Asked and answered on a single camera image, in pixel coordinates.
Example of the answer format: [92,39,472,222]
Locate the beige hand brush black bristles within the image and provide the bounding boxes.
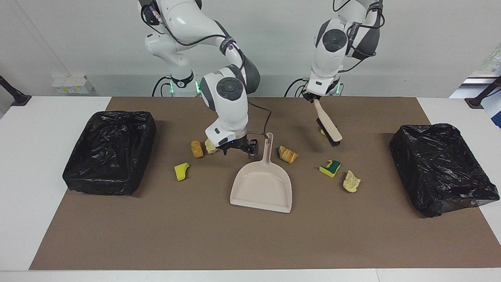
[313,99,343,147]

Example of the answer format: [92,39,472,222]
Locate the striped orange croissant piece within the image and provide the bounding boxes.
[279,146,299,164]

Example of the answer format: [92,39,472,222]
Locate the beige plastic dustpan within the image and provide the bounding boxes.
[230,132,292,213]

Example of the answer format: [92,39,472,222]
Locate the notched green yellow sponge piece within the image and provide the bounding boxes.
[319,159,341,178]

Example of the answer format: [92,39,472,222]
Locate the pale yellow bread piece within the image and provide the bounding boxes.
[343,170,361,193]

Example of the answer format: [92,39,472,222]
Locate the black bag lined bin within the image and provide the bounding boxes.
[63,111,157,196]
[389,123,500,218]

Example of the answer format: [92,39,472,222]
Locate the brown table mat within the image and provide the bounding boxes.
[29,96,501,271]

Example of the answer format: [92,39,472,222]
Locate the black stand foot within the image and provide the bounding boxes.
[0,74,32,107]
[465,76,501,109]

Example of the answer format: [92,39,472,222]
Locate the blue panel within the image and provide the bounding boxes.
[483,98,501,129]

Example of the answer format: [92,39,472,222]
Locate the black base cable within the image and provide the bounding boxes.
[152,76,173,97]
[285,78,310,98]

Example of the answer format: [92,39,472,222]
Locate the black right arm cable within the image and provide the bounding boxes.
[138,0,272,138]

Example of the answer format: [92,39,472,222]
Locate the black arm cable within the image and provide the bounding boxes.
[138,0,272,138]
[332,0,386,75]

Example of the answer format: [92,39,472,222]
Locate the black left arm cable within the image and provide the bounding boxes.
[332,0,386,75]

